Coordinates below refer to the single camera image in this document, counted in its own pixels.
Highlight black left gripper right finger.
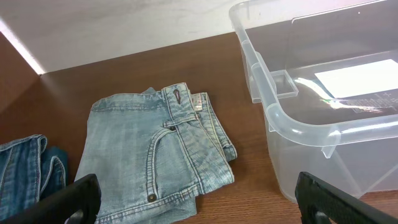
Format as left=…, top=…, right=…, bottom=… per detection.
left=295, top=172, right=397, bottom=224

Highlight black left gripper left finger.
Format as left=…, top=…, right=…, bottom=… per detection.
left=1, top=174, right=101, bottom=224

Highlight dark blue folded jeans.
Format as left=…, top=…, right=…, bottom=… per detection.
left=1, top=134, right=68, bottom=220

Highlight light blue folded jeans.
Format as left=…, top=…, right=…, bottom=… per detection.
left=76, top=83, right=237, bottom=223

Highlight clear plastic storage bin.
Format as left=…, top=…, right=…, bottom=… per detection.
left=229, top=0, right=397, bottom=201

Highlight white label in bin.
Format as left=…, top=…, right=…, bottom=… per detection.
left=315, top=59, right=397, bottom=98

